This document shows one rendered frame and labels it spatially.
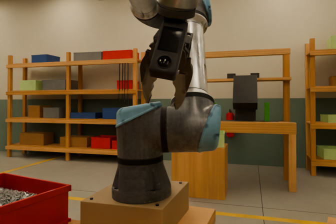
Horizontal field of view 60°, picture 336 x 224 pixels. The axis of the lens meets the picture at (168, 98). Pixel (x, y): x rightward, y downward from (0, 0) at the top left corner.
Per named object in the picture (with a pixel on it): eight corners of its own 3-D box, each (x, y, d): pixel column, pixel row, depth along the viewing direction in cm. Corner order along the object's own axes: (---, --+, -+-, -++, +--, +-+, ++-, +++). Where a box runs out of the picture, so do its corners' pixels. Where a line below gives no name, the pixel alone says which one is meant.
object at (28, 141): (135, 165, 541) (135, 47, 546) (4, 157, 625) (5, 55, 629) (145, 160, 594) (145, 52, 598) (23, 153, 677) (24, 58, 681)
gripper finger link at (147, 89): (153, 92, 67) (168, 59, 62) (147, 106, 62) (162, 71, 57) (141, 87, 67) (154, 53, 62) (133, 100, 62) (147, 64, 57)
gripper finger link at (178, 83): (192, 98, 66) (189, 60, 61) (189, 112, 61) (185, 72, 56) (179, 98, 67) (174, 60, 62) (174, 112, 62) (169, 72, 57)
